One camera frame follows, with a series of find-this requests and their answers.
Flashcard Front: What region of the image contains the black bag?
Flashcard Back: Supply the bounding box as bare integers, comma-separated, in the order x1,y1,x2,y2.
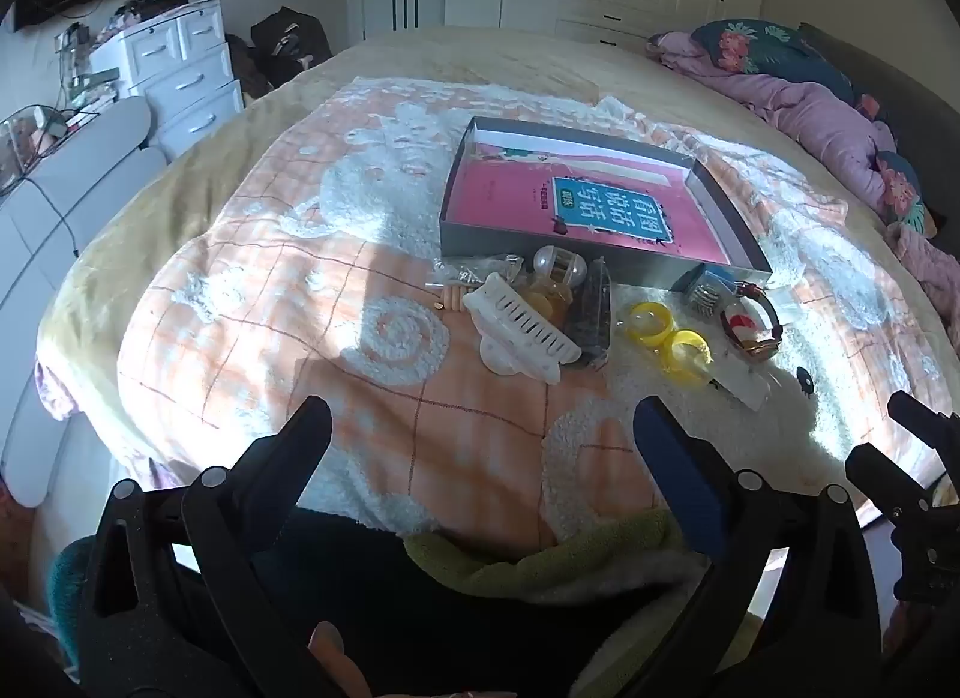
250,6,333,80

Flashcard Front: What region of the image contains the dark red wrist watch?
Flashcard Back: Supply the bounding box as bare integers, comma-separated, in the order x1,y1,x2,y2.
718,281,785,366

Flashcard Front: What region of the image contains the pink book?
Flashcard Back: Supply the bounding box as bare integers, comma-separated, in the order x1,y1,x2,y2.
448,143,732,265

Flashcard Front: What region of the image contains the clear glass tank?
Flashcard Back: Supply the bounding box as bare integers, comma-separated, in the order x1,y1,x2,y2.
0,105,100,198

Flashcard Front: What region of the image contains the yellow-green fleece garment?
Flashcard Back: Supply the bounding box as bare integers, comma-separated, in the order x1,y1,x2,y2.
403,509,713,603

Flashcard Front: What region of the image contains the yellow bangle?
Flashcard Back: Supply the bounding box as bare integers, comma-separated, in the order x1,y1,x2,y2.
662,329,713,389
625,300,677,348

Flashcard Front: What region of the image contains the teal cloth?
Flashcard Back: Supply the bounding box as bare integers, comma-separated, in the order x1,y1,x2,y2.
46,539,102,665

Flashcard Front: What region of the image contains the small blue grey comb clip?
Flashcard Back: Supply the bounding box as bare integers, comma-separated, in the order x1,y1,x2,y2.
670,263,737,303

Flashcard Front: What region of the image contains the person's left hand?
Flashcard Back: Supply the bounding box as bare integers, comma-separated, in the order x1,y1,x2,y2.
309,621,372,698

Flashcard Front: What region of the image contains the yellow bed sheet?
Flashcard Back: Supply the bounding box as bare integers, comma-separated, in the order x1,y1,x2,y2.
36,26,960,489

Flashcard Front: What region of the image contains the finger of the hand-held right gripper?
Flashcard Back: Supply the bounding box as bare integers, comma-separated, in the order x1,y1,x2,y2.
845,442,940,525
888,390,960,475

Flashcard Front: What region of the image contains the grey headboard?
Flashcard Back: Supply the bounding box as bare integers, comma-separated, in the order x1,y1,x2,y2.
799,23,960,256

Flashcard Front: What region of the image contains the brown bag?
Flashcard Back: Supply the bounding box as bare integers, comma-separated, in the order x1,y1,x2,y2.
223,32,267,100

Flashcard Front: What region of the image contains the white hair claw clip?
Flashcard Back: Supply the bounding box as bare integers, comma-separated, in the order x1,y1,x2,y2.
462,272,584,388

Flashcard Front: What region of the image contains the black hair accessory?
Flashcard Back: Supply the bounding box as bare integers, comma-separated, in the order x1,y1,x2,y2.
561,258,614,370

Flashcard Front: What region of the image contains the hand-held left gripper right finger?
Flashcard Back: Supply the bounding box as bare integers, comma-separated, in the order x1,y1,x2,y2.
633,396,883,698

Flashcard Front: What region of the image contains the white card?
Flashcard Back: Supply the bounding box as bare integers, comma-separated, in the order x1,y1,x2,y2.
709,359,775,412

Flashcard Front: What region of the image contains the floral dark pillow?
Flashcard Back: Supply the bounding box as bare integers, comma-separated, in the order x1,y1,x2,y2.
690,19,860,106

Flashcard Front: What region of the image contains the grey cardboard box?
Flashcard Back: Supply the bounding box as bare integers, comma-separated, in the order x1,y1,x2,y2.
438,116,773,292

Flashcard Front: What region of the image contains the dark garment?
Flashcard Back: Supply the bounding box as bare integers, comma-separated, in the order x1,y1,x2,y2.
247,507,713,698

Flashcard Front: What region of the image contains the purple quilt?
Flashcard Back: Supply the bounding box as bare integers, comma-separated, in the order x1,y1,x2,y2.
646,30,960,339

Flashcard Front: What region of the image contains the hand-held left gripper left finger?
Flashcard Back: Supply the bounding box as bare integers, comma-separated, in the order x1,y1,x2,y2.
81,394,335,698

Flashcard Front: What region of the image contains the silver hair clip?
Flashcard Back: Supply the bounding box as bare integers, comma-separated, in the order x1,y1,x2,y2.
686,281,725,316

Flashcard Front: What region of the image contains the white drawer cabinet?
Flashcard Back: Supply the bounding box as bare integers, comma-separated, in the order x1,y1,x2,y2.
88,0,247,160

